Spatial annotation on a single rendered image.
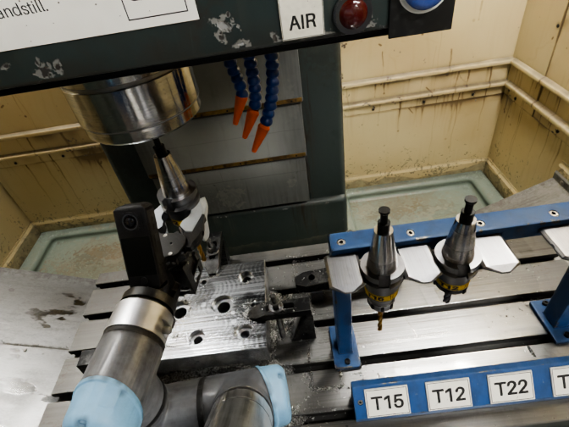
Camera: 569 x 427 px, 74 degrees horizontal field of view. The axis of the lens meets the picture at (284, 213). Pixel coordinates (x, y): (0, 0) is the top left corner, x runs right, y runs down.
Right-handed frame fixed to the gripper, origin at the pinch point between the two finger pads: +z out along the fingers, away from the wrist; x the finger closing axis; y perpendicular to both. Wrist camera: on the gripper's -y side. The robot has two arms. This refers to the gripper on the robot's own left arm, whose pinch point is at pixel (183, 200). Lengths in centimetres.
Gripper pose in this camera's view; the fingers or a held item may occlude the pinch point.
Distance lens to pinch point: 65.3
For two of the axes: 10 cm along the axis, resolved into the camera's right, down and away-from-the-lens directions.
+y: 1.4, 7.4, 6.6
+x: 9.9, -0.5, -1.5
